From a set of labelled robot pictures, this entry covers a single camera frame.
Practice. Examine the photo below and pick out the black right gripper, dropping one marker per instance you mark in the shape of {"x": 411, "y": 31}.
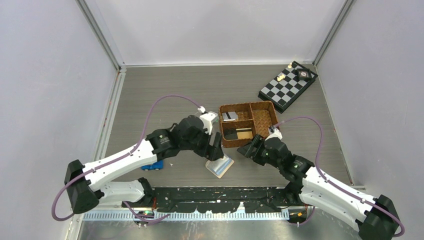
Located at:
{"x": 247, "y": 149}

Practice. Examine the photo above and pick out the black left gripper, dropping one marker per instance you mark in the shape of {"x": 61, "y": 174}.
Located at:
{"x": 211, "y": 152}

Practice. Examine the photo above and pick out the beige leather card holder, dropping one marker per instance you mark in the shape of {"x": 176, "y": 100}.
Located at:
{"x": 220, "y": 166}

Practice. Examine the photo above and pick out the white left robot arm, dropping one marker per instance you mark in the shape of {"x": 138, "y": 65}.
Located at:
{"x": 93, "y": 183}

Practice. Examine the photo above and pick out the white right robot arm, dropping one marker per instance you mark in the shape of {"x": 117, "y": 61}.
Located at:
{"x": 374, "y": 218}

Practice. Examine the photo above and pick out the woven wicker divided basket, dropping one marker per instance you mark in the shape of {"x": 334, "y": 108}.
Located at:
{"x": 254, "y": 118}

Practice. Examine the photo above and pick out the blue yellow toy car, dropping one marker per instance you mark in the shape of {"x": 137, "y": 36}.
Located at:
{"x": 155, "y": 166}

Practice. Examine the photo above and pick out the black white chessboard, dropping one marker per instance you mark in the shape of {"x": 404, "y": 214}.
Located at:
{"x": 284, "y": 93}

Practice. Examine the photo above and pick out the small black square box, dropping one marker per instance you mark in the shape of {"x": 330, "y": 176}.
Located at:
{"x": 304, "y": 74}

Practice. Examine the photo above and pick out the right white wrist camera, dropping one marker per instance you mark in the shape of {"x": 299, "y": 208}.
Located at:
{"x": 274, "y": 132}

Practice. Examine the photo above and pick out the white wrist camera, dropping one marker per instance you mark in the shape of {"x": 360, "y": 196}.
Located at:
{"x": 274, "y": 132}
{"x": 208, "y": 119}

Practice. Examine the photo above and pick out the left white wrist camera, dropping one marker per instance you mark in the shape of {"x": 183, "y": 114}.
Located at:
{"x": 208, "y": 119}

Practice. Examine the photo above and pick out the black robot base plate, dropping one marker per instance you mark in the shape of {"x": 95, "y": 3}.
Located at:
{"x": 218, "y": 200}

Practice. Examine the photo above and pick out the aluminium frame rail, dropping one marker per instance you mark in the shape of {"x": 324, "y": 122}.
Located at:
{"x": 92, "y": 14}

